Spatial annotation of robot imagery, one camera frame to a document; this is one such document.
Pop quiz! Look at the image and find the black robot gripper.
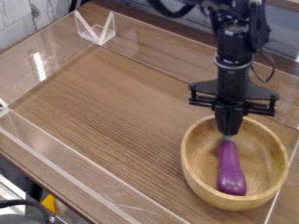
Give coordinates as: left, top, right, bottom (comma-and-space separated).
189, 65, 280, 136

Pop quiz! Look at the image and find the brown wooden bowl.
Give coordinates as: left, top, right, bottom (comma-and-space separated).
182, 116, 289, 211

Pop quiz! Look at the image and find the purple toy eggplant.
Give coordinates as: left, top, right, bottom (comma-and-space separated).
218, 136, 247, 196

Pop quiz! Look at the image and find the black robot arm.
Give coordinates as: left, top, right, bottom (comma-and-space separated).
147, 0, 280, 136

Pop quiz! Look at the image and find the black device with yellow part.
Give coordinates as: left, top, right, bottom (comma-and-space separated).
0, 157, 91, 224

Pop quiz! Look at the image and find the black cable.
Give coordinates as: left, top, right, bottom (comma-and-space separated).
249, 51, 277, 84

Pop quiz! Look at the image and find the clear acrylic tray enclosure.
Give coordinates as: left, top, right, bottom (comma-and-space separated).
0, 3, 299, 224

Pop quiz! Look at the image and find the clear acrylic corner bracket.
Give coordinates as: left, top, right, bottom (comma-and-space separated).
74, 11, 117, 46

